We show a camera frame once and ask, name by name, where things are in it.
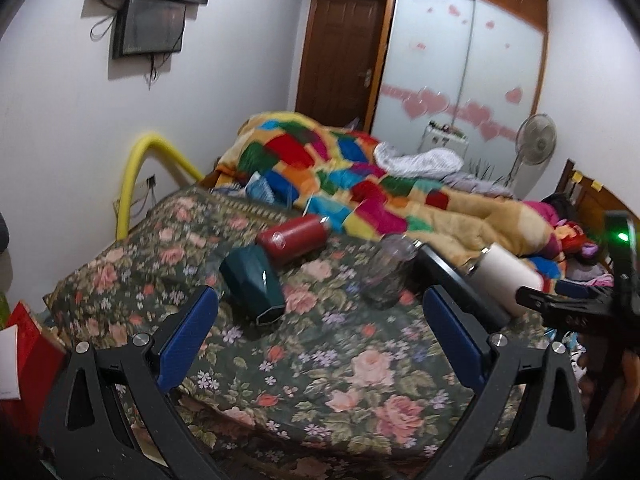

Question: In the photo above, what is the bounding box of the small wall-mounted monitor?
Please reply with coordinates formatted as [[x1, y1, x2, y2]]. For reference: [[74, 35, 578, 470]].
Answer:
[[112, 0, 186, 60]]

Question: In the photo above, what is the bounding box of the standing electric fan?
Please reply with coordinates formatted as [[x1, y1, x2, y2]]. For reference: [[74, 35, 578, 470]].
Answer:
[[506, 114, 556, 186]]

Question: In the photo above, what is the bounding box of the white patterned sheet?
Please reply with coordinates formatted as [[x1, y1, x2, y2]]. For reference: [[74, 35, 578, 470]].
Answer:
[[373, 142, 464, 180]]

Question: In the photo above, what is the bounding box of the brown wooden door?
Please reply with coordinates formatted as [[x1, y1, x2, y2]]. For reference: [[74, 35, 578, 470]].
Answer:
[[295, 0, 386, 129]]

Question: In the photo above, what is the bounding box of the red box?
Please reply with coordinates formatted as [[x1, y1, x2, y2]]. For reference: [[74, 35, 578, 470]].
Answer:
[[1, 301, 66, 437]]

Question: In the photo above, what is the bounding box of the frosted glass sliding wardrobe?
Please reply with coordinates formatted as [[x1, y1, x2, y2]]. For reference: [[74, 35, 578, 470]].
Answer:
[[371, 0, 544, 171]]

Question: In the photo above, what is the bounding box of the clear glass cup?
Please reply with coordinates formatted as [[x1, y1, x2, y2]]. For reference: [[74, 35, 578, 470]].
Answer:
[[360, 234, 419, 310]]

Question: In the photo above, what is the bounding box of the red plush toy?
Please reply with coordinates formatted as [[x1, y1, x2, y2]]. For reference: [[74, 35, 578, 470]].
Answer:
[[553, 219, 600, 260]]

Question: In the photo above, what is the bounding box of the wooden headboard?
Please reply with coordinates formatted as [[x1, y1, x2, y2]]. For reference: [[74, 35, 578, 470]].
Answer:
[[555, 158, 639, 244]]

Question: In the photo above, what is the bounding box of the blue patterned tissue pack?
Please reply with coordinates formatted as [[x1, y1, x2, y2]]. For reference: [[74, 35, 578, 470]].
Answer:
[[244, 172, 276, 205]]

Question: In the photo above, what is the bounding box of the white tumbler cup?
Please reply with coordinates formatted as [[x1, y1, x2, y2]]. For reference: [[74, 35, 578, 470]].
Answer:
[[468, 243, 544, 318]]

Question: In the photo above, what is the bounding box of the red thermos bottle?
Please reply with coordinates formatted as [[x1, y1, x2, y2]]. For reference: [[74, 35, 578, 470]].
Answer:
[[255, 214, 331, 266]]

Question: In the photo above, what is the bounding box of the floral green quilt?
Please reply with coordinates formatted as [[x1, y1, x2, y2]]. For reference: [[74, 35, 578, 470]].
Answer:
[[46, 186, 472, 479]]

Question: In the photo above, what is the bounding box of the black thermos bottle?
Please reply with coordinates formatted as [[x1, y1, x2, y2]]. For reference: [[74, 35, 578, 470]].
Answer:
[[409, 244, 511, 334]]

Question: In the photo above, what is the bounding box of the colourful patchwork blanket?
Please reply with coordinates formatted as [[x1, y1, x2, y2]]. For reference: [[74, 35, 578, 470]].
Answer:
[[216, 112, 562, 266]]

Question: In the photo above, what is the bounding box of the white small cabinet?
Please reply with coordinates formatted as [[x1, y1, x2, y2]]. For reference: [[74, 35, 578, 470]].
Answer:
[[418, 120, 469, 158]]

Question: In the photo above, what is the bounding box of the yellow padded bed rail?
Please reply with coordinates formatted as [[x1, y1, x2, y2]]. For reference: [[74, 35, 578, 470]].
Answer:
[[114, 132, 205, 241]]

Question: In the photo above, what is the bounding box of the dark green faceted cup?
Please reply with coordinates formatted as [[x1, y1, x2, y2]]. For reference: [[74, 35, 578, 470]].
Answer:
[[219, 244, 285, 326]]

